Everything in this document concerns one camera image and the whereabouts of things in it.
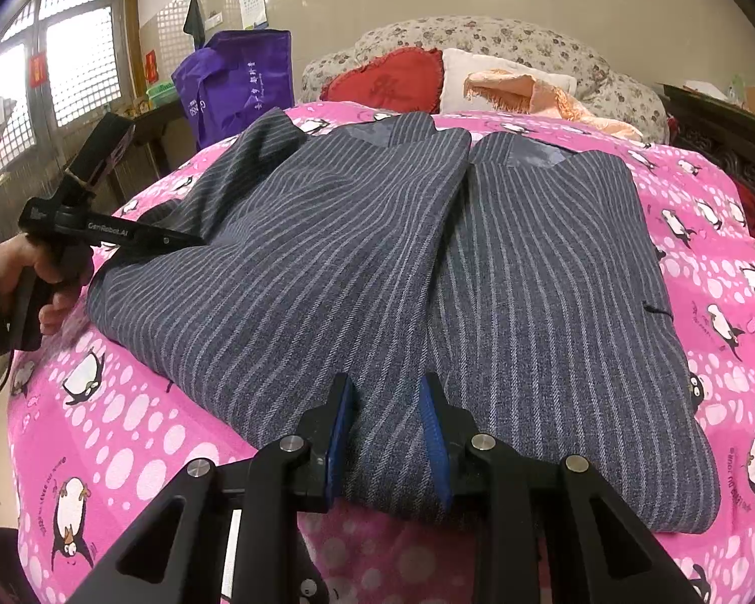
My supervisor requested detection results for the dark wooden side table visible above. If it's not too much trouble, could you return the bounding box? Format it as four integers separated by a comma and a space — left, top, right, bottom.
0, 97, 186, 234

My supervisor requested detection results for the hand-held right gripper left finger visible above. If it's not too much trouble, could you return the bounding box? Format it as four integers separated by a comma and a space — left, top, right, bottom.
91, 372, 356, 604

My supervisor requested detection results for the pink penguin print blanket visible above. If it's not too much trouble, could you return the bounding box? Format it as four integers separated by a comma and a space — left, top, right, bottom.
6, 101, 755, 604

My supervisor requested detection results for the lattice window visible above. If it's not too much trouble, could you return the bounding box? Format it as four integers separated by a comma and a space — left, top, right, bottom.
0, 0, 140, 202

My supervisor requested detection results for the grey striped suit jacket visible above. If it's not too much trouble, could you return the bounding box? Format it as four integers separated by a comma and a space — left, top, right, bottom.
87, 107, 721, 533

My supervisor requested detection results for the white paper sheet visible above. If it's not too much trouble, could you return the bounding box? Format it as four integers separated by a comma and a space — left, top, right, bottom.
683, 80, 727, 102

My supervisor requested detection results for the purple shopping bag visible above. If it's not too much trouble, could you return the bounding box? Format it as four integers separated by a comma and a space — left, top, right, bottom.
171, 29, 298, 150

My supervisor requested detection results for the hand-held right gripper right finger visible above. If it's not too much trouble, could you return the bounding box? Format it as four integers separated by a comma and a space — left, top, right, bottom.
418, 372, 693, 604

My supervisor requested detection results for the dark carved wooden cabinet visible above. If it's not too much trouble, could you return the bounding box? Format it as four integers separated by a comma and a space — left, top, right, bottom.
660, 83, 755, 246

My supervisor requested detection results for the red heart pillow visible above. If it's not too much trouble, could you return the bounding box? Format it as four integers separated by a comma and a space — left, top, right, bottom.
320, 46, 444, 117

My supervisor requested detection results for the orange fringed scarf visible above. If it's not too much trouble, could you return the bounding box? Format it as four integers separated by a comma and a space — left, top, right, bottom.
464, 70, 644, 140

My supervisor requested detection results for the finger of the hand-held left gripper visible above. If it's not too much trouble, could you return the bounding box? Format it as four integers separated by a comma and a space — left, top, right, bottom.
132, 226, 207, 253

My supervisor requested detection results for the white pillow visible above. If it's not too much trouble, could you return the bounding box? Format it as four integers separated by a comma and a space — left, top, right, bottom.
439, 48, 578, 117

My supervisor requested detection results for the dark hanging cloth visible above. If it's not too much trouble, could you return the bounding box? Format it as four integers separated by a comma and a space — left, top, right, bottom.
184, 0, 207, 51

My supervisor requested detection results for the person's left hand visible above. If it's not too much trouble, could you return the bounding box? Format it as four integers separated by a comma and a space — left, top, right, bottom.
0, 233, 95, 337

